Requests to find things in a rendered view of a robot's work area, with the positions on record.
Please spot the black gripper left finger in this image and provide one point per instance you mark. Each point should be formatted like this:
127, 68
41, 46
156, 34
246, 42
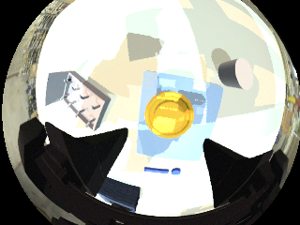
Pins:
91, 156

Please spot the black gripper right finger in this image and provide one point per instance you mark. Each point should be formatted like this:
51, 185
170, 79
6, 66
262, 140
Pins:
229, 171

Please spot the light blue flat square mat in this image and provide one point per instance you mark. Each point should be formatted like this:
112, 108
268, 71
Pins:
204, 98

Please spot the yellow plate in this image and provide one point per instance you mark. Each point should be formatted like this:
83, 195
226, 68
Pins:
169, 114

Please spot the white cylinder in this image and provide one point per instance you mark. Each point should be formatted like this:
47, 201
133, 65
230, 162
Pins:
236, 73

